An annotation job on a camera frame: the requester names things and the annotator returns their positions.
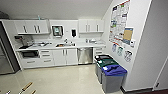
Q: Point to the stainless steel dishwasher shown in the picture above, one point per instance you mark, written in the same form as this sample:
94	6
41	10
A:
85	55

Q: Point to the white narrow drawer cabinet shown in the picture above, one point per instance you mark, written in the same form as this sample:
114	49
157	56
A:
99	50

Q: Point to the black soap dispenser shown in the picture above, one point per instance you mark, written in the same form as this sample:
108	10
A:
73	33

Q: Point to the chrome faucet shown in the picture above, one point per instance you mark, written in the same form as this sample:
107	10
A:
66	41

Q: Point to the stainless steel sink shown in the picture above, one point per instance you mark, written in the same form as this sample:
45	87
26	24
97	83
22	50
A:
60	45

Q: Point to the grey bin green lid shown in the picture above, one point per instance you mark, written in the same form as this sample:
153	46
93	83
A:
99	68

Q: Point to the steel paper towel dispenser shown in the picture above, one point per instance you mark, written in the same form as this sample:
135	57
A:
57	31

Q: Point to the grey bin blue lid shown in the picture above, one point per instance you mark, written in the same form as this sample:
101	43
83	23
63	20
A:
113	80

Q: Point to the bottle on cabinet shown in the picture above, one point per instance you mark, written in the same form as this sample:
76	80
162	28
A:
38	17

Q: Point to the black microwave oven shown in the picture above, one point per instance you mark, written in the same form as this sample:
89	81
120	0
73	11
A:
30	54

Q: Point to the stainless steel refrigerator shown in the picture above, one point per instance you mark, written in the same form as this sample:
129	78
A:
7	50

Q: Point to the large colourful wall poster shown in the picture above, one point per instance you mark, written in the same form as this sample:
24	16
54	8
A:
119	21

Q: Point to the white two-door wall cabinet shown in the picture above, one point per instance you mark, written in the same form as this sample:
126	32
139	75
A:
31	27

